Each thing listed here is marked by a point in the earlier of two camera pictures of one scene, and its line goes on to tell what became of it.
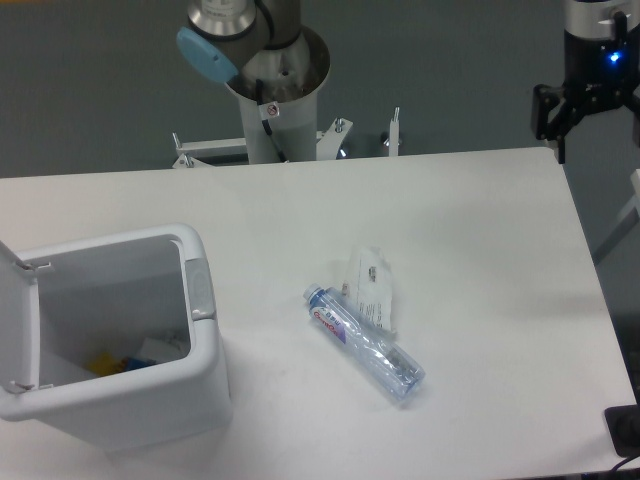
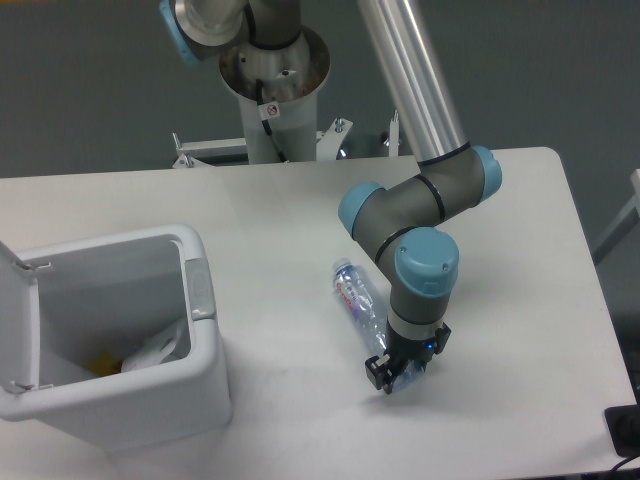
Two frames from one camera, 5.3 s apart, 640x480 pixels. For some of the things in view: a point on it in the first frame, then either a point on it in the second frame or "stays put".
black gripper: (602, 54) to (404, 350)
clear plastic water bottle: (397, 369) to (362, 299)
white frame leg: (623, 223) stays put
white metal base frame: (329, 142) stays put
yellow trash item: (105, 364) stays put
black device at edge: (623, 423) stays put
